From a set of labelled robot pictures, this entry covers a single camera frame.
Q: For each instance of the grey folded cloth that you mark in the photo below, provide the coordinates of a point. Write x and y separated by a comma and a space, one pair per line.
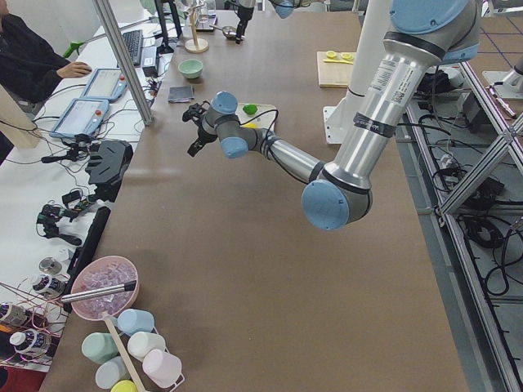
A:
180, 94

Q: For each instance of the silver black tongs handle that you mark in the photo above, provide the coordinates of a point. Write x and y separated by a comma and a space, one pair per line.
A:
98, 292

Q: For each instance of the person in black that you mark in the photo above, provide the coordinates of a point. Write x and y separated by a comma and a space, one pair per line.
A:
30, 68

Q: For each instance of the pink ribbed bowl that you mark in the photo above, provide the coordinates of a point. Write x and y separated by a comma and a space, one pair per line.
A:
107, 271

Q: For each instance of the green lime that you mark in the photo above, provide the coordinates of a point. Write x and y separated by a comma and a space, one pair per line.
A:
250, 109

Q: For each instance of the blue teach pendant near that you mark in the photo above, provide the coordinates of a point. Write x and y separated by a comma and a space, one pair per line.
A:
82, 116

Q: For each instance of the black keyboard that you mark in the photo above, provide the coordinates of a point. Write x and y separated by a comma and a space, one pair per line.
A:
133, 42

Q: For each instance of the blue teach pendant far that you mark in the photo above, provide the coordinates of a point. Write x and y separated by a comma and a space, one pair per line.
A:
106, 83

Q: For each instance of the blue teach pendant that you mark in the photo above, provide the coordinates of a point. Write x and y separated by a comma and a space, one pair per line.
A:
106, 83
82, 116

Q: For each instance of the wooden cup tree stand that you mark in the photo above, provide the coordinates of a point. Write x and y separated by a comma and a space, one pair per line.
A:
194, 44

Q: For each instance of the yellow plastic knife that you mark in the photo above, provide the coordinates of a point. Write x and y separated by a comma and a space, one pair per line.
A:
333, 61

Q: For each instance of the bamboo cutting board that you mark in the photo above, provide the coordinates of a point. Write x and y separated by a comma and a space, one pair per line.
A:
333, 75

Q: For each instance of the mint green bowl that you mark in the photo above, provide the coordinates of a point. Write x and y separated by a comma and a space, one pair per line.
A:
191, 69

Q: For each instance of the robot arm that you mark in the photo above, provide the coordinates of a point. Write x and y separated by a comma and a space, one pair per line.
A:
413, 36
282, 8

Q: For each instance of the silver metal scoop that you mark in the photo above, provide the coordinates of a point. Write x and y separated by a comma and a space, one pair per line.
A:
229, 32

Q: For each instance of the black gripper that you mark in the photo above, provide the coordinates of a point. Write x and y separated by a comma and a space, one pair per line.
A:
244, 13
202, 135

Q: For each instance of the white rabbit tray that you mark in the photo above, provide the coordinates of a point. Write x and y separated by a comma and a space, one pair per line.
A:
264, 118

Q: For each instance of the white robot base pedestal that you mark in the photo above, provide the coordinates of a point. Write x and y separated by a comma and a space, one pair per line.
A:
339, 119

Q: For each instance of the pastel cup rack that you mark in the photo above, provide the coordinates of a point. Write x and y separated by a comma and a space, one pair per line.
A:
133, 337

